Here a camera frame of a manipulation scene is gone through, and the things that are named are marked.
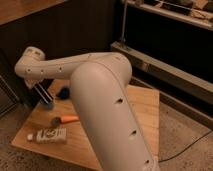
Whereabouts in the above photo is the blue ceramic cup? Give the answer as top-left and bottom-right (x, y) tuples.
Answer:
(40, 100), (54, 110)

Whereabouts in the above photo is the white plastic bottle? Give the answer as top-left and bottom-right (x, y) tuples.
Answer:
(27, 128), (67, 143)

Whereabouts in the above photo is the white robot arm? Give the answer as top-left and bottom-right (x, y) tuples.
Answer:
(14, 46), (160, 171)

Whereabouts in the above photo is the black striped eraser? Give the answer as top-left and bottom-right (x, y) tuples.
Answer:
(34, 84), (53, 104)

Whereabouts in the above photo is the orange toy carrot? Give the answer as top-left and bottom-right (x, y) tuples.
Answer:
(51, 115), (79, 127)

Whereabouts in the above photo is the metal shelf rack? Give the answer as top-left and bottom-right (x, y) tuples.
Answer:
(111, 0), (213, 129)

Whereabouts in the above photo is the black floor cable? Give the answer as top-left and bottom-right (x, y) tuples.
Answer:
(157, 129), (213, 164)

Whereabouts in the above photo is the dark blue plush toy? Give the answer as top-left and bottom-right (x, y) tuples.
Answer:
(56, 86), (70, 100)

